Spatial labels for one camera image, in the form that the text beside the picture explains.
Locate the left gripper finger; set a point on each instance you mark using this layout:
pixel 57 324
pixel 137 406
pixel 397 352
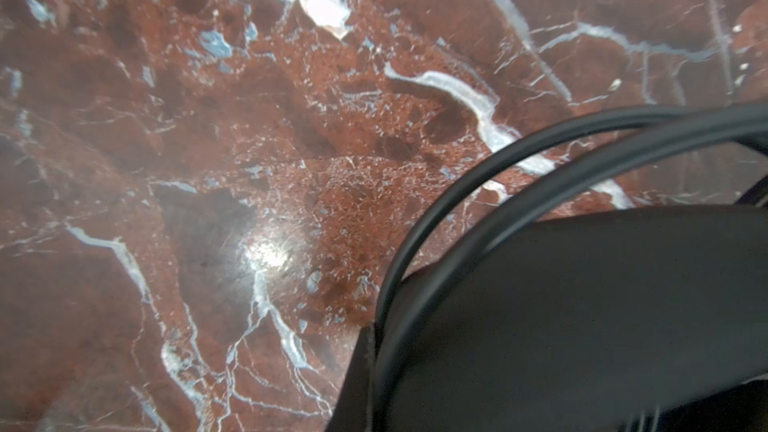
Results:
pixel 354 408

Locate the large black headphones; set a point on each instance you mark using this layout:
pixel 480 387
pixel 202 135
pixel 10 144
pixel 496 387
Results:
pixel 529 323

